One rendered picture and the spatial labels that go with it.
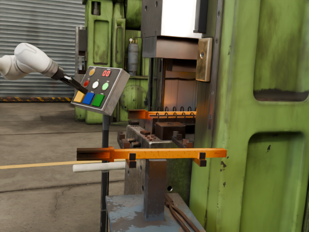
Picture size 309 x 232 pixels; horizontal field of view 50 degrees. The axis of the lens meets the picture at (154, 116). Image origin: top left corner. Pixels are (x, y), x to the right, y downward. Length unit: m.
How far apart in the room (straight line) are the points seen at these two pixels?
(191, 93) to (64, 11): 7.79
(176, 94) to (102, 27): 4.67
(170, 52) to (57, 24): 7.97
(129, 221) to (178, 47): 0.82
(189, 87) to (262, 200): 0.75
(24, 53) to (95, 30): 4.74
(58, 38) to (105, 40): 3.16
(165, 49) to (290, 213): 0.91
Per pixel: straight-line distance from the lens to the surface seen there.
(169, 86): 1.85
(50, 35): 9.39
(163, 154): 0.99
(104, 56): 6.41
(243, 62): 1.27
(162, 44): 1.55
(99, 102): 1.98
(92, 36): 6.35
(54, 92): 9.44
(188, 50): 1.60
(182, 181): 1.54
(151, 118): 1.57
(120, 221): 1.17
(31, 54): 1.73
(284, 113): 1.41
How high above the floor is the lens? 1.26
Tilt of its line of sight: 9 degrees down
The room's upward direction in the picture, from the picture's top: 3 degrees clockwise
